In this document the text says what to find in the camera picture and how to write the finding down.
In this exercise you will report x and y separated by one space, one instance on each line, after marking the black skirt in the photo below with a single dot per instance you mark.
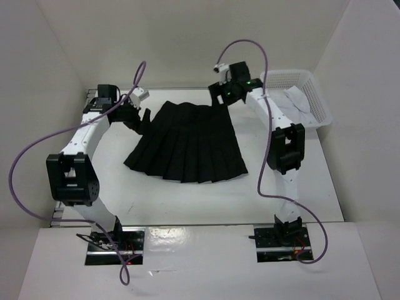
189 143

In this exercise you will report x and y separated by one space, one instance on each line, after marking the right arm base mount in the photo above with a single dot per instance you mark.
270 249

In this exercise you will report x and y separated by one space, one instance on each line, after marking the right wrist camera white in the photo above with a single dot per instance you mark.
223 70

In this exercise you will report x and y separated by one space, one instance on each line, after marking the white cloth in basket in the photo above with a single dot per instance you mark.
294 104

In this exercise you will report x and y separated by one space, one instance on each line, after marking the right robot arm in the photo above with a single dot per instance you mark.
285 142

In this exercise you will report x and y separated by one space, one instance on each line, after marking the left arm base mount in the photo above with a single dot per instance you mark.
100 251

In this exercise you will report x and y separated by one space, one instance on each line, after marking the aluminium table edge rail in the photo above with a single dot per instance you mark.
59 209

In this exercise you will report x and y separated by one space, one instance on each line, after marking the white plastic basket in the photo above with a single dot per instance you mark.
305 81

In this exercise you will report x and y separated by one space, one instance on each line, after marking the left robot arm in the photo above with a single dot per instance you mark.
72 177

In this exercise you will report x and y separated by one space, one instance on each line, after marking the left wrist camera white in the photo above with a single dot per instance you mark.
137 96

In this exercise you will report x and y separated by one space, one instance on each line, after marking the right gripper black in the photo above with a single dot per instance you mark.
216 89

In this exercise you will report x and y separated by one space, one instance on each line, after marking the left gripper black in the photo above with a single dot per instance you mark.
135 124

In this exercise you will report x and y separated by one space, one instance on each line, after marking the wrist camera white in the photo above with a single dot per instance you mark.
223 70
137 96

